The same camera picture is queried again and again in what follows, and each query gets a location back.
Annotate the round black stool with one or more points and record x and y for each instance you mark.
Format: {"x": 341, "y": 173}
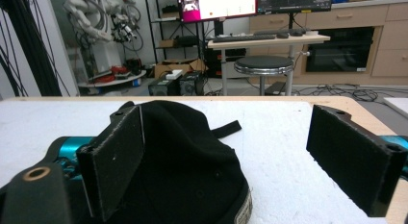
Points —
{"x": 263, "y": 65}

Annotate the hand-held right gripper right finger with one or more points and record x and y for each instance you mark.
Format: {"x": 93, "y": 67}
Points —
{"x": 349, "y": 156}

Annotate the black built-in oven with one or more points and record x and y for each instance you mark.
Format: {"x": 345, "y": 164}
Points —
{"x": 340, "y": 51}

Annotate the black computer mouse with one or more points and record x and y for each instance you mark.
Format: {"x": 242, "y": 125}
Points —
{"x": 283, "y": 35}

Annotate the monitor with dark screen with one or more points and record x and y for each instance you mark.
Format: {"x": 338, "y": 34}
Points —
{"x": 295, "y": 1}

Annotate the wooden cabinet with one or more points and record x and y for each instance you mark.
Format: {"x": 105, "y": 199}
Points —
{"x": 389, "y": 41}

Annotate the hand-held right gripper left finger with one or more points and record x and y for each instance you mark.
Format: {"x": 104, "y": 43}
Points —
{"x": 112, "y": 160}

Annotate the black computer case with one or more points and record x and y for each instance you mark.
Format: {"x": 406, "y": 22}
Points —
{"x": 175, "y": 84}

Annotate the monitor with white pink screen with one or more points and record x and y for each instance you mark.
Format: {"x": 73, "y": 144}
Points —
{"x": 221, "y": 4}

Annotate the open cardboard box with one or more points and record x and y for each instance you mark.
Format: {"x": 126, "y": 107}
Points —
{"x": 176, "y": 66}

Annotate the round white platform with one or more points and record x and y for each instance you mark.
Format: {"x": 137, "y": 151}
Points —
{"x": 110, "y": 79}

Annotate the black baseball cap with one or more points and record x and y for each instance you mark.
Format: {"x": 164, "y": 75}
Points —
{"x": 186, "y": 163}

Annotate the wooden desk with white legs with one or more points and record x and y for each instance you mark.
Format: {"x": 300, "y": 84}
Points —
{"x": 269, "y": 42}

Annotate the black keyboard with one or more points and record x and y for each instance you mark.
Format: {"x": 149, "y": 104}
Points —
{"x": 243, "y": 38}

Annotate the black metal shelf rack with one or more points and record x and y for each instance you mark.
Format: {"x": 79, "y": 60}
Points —
{"x": 174, "y": 28}

